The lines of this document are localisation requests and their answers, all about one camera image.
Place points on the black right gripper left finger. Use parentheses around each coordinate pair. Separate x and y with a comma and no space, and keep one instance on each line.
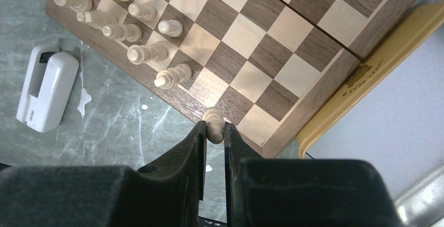
(164,192)

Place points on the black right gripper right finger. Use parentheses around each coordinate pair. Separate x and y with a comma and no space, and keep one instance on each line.
(302,192)

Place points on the light chess piece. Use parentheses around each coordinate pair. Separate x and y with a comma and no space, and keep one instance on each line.
(171,77)
(214,119)
(171,28)

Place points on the wooden chessboard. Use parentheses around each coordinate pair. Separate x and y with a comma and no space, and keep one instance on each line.
(268,65)

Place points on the white stapler-like device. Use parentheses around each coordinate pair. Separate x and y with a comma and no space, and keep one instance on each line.
(47,86)

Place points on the yellow tray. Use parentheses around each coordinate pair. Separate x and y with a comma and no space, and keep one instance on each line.
(389,112)

